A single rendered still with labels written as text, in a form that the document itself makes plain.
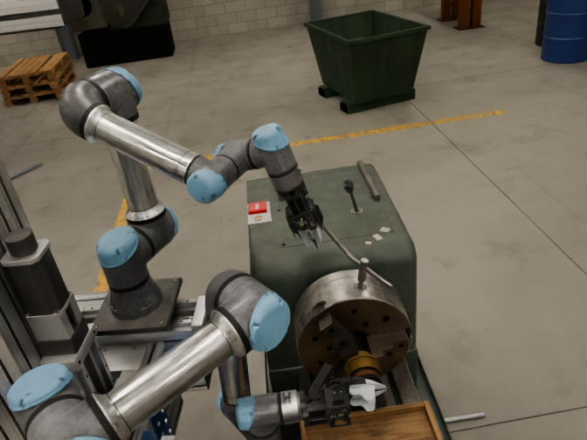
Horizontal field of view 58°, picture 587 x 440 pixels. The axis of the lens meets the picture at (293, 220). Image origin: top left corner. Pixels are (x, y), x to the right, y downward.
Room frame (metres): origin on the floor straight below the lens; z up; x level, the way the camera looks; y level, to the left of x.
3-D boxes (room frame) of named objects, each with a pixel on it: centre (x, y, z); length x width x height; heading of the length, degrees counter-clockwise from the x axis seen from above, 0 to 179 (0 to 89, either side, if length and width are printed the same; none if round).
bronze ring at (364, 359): (0.94, -0.12, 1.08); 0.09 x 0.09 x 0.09; 2
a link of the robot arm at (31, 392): (0.74, 0.53, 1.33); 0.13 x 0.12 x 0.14; 36
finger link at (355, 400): (0.86, -0.12, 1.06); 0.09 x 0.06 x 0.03; 91
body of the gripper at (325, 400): (0.85, -0.02, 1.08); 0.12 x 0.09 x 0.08; 91
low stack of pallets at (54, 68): (8.46, 3.65, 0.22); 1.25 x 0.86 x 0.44; 6
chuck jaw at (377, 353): (1.02, -0.21, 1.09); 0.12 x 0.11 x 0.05; 91
